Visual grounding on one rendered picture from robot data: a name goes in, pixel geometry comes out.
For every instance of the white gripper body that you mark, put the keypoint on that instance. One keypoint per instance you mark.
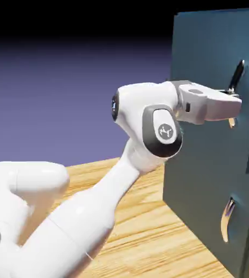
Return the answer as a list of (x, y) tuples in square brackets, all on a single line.
[(221, 106)]

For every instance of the teal cabinet door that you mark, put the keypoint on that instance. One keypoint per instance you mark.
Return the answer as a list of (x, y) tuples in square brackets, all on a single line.
[(198, 184), (202, 54)]

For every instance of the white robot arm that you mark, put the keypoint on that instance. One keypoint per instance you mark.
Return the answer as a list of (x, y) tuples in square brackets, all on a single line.
[(135, 102)]

